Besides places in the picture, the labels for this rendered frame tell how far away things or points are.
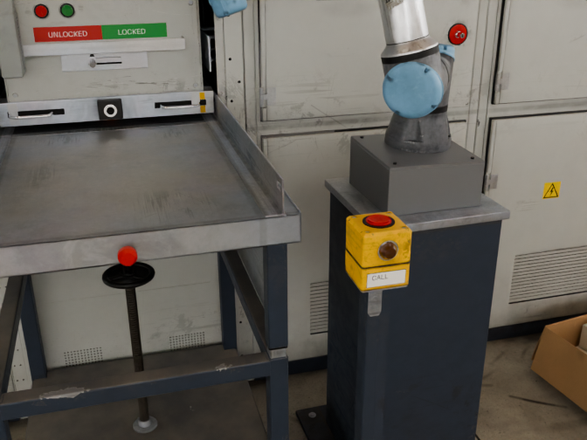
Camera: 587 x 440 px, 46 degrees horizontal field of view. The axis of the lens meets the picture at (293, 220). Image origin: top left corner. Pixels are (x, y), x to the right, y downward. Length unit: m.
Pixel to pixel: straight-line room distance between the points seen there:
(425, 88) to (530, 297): 1.26
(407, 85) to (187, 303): 0.99
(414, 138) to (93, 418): 1.06
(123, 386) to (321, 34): 1.02
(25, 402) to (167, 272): 0.74
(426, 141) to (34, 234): 0.83
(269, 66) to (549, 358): 1.22
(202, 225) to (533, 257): 1.45
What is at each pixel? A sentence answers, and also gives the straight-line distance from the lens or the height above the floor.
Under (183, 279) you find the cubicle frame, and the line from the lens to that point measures 2.00.
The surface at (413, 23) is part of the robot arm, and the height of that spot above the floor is 1.15.
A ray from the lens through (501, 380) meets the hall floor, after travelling 2.32.
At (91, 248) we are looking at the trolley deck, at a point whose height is 0.83.
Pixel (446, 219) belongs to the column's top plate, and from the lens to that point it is 1.49.
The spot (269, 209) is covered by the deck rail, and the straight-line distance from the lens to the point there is 1.24.
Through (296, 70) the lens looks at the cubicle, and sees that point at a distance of 1.85.
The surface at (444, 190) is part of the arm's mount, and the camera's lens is 1.52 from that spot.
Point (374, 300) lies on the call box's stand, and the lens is 1.10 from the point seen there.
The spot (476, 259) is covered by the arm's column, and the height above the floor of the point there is 0.64.
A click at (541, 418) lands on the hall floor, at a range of 2.20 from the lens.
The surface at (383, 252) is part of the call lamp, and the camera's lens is 1.03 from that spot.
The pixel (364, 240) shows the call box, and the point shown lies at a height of 0.89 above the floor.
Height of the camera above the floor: 1.32
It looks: 23 degrees down
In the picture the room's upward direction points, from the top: straight up
